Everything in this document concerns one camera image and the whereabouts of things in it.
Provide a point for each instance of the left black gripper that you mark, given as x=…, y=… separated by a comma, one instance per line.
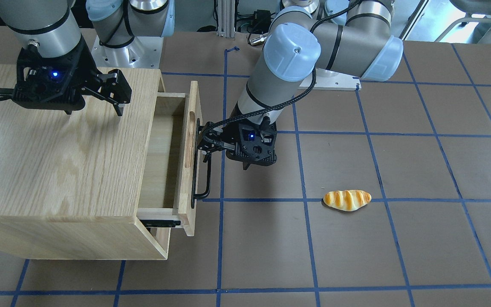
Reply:
x=229, y=137

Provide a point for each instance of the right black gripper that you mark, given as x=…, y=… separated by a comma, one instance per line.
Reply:
x=87, y=68

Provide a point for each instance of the toy bread roll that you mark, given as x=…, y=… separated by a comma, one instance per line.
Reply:
x=347, y=200

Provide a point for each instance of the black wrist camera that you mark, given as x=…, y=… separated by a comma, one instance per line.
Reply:
x=47, y=88
x=256, y=147

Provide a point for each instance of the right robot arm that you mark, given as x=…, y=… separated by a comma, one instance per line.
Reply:
x=51, y=26

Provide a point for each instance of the aluminium frame post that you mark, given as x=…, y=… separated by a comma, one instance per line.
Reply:
x=226, y=18

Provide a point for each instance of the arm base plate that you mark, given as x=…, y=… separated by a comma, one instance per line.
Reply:
x=143, y=52
x=329, y=80

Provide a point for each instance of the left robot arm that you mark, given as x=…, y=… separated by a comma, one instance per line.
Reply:
x=356, y=41

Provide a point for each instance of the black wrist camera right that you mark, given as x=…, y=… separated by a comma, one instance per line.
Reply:
x=47, y=88

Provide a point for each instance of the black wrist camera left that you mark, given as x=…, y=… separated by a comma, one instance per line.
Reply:
x=256, y=147

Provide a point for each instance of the wooden drawer cabinet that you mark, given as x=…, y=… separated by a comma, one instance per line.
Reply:
x=70, y=184

